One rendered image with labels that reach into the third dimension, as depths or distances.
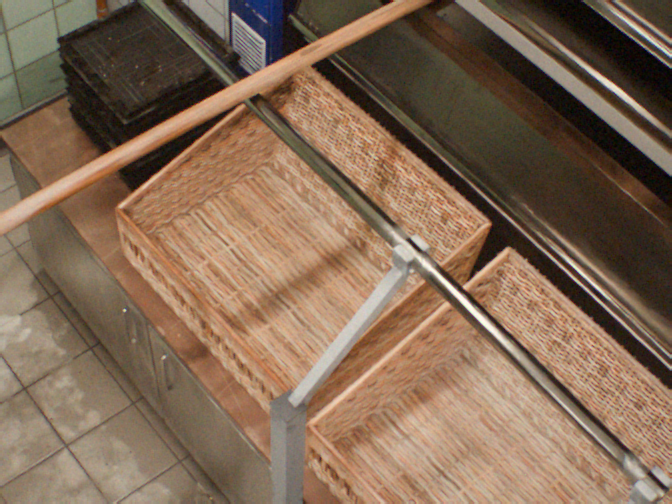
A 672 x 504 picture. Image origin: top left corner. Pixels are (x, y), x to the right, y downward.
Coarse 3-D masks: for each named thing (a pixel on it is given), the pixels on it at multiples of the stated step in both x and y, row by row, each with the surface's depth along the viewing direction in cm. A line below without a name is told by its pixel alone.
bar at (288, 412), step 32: (160, 0) 194; (192, 32) 189; (224, 64) 185; (256, 96) 180; (288, 128) 177; (320, 160) 173; (352, 192) 169; (384, 224) 166; (416, 256) 163; (384, 288) 167; (448, 288) 160; (352, 320) 169; (480, 320) 157; (512, 352) 154; (320, 384) 173; (544, 384) 151; (288, 416) 171; (576, 416) 148; (288, 448) 179; (608, 448) 146; (288, 480) 188; (640, 480) 143
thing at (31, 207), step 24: (408, 0) 191; (432, 0) 194; (360, 24) 187; (384, 24) 189; (312, 48) 183; (336, 48) 185; (264, 72) 179; (288, 72) 181; (216, 96) 176; (240, 96) 177; (168, 120) 173; (192, 120) 173; (144, 144) 170; (96, 168) 166; (48, 192) 163; (72, 192) 165; (0, 216) 160; (24, 216) 162
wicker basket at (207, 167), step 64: (256, 128) 237; (320, 128) 234; (384, 128) 221; (192, 192) 236; (256, 192) 244; (320, 192) 241; (384, 192) 227; (448, 192) 213; (128, 256) 232; (192, 256) 234; (256, 256) 234; (384, 256) 233; (448, 256) 207; (192, 320) 220; (256, 320) 225; (320, 320) 225; (384, 320) 204; (256, 384) 212
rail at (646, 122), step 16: (480, 0) 158; (496, 0) 157; (512, 16) 155; (528, 32) 154; (544, 32) 153; (544, 48) 153; (560, 48) 151; (560, 64) 152; (576, 64) 150; (592, 80) 148; (608, 80) 148; (608, 96) 147; (624, 96) 146; (624, 112) 146; (640, 112) 145; (640, 128) 145; (656, 128) 143
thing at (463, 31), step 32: (448, 0) 196; (448, 32) 193; (480, 32) 191; (480, 64) 191; (512, 64) 187; (544, 96) 183; (576, 128) 179; (608, 128) 179; (608, 160) 176; (640, 160) 175; (640, 192) 174
